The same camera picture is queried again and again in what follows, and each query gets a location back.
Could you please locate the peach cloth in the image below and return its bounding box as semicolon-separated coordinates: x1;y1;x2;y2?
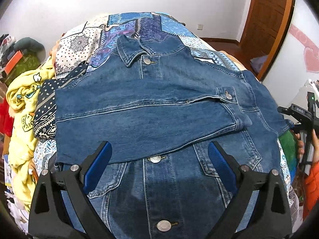
49;38;61;58

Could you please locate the person's right hand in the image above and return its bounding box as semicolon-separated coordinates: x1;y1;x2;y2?
295;129;319;163

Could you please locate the red cloth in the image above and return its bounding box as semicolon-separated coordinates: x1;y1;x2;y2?
0;97;15;138

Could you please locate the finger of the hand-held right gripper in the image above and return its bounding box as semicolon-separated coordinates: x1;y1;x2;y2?
277;106;313;124

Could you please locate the pink heart wall decoration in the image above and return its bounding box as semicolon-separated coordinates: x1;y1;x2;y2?
288;24;319;73

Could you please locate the patchwork printed blanket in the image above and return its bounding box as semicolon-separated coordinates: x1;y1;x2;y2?
32;12;303;213

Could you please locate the white object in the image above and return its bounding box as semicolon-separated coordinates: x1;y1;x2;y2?
301;79;319;98

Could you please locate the pile of mixed clothes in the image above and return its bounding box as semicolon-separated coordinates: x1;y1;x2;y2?
0;33;18;80

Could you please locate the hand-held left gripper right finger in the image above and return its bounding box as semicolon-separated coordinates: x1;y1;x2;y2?
208;141;292;239

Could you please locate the green patterned cloth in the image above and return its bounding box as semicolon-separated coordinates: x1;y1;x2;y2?
9;53;42;80

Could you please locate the brown wooden door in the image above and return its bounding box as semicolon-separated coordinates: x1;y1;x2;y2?
240;0;297;80

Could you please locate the orange box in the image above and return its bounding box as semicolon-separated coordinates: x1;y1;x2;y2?
4;51;23;74

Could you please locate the light blue cloth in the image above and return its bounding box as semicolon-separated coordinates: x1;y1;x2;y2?
250;54;269;74

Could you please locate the yellow cartoon printed cloth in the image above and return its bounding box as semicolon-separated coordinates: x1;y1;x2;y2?
5;57;57;206

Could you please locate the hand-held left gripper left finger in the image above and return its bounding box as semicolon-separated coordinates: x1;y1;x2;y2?
28;141;117;239

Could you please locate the blue denim jacket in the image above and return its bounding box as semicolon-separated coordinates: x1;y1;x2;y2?
54;35;293;239

